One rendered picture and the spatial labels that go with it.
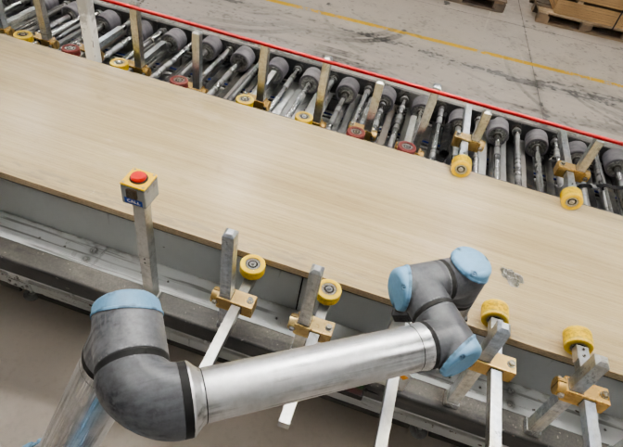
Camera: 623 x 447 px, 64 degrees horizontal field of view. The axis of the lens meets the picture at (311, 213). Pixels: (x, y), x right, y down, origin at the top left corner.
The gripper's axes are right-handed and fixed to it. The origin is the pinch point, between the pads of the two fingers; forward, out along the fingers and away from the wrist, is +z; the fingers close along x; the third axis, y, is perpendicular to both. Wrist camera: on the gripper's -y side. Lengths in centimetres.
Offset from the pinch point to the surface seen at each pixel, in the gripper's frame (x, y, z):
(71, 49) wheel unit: 106, -175, 10
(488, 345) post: 6.2, 18.1, -3.4
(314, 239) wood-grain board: 37, -36, 10
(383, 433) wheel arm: -17.4, -1.5, 14.5
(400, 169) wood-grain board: 90, -15, 10
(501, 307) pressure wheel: 26.0, 23.8, 2.4
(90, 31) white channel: 102, -161, -4
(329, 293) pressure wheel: 16.8, -25.8, 10.0
